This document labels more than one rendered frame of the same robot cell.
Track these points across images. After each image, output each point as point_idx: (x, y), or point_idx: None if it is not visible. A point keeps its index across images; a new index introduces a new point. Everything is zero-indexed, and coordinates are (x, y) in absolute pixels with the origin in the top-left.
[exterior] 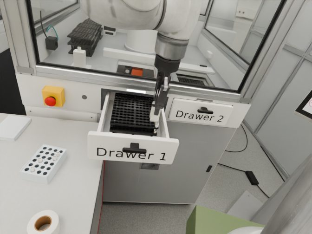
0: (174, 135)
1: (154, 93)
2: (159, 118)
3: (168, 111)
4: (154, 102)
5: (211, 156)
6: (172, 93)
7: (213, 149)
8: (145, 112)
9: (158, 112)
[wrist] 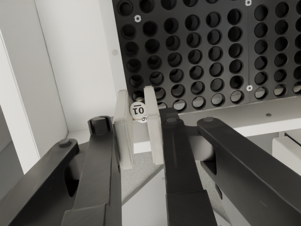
0: (251, 140)
1: (187, 136)
2: (243, 111)
3: (300, 141)
4: (149, 128)
5: (230, 207)
6: None
7: (239, 219)
8: (227, 57)
9: None
